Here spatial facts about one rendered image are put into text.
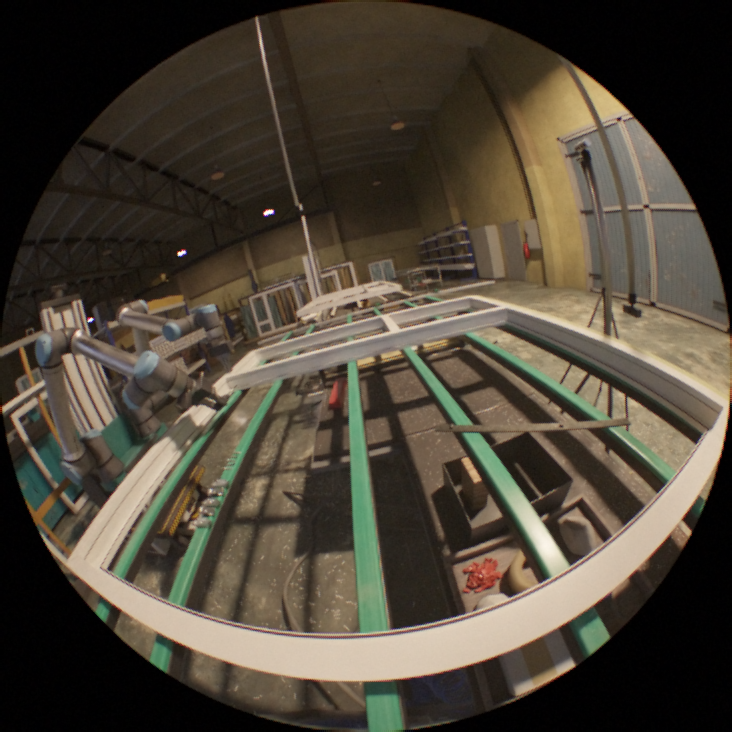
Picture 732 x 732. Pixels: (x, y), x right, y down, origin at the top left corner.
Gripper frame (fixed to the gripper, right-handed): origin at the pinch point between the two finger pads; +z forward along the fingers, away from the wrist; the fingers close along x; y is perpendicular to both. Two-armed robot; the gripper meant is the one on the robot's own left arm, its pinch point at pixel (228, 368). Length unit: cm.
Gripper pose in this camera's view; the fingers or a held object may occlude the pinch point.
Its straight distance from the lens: 135.4
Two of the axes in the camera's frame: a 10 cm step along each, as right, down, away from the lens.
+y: -0.5, -3.6, 9.3
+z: 2.4, 9.0, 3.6
